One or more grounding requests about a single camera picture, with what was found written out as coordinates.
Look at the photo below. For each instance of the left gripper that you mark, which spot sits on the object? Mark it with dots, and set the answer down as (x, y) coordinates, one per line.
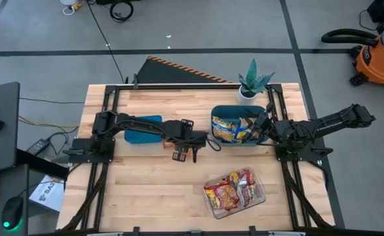
(192, 139)

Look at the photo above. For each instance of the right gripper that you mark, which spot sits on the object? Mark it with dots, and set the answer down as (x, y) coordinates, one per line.
(265, 123)

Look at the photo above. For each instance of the blue noodle pack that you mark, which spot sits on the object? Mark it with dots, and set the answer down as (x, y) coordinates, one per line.
(223, 123)
(243, 131)
(226, 135)

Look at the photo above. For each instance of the red and yellow noodle pack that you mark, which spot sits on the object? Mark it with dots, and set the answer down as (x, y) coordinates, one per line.
(211, 197)

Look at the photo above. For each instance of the red and silver noodle pack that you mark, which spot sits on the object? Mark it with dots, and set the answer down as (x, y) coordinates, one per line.
(246, 191)

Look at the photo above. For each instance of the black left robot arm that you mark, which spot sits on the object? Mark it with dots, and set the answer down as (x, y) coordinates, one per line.
(139, 126)

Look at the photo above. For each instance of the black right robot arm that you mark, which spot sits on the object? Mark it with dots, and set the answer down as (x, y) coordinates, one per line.
(329, 123)

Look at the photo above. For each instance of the white plant pot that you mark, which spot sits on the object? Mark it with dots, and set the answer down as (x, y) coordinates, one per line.
(244, 99)

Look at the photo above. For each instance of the teal plastic bin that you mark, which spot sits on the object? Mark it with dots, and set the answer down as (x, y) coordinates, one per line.
(228, 111)

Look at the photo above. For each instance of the green succulent plant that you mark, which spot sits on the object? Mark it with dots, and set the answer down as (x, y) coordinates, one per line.
(252, 82)

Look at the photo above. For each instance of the teal plastic lid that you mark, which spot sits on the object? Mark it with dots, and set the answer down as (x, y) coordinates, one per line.
(139, 136)

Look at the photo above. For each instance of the clear plastic container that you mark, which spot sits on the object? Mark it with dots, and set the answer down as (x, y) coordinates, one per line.
(234, 213)

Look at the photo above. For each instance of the black mat with orange stripes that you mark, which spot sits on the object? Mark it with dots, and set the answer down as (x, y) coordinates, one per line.
(165, 73)

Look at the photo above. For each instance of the orange shop vacuum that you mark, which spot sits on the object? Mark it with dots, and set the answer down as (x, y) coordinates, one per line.
(378, 62)

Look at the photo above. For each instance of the white cardboard box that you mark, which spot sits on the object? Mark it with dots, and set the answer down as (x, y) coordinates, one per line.
(48, 195)

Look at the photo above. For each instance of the black desk crossbar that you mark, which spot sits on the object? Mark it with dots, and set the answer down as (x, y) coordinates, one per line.
(41, 164)

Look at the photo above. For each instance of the black power adapter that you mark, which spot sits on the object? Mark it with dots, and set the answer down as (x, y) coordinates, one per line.
(38, 147)

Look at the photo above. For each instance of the black computer mouse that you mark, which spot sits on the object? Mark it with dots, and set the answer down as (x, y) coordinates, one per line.
(12, 211)

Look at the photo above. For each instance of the white and yellow floor item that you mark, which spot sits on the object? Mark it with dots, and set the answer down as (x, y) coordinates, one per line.
(68, 2)

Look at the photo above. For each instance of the black metal table frame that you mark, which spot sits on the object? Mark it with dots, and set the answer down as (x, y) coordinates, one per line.
(179, 87)

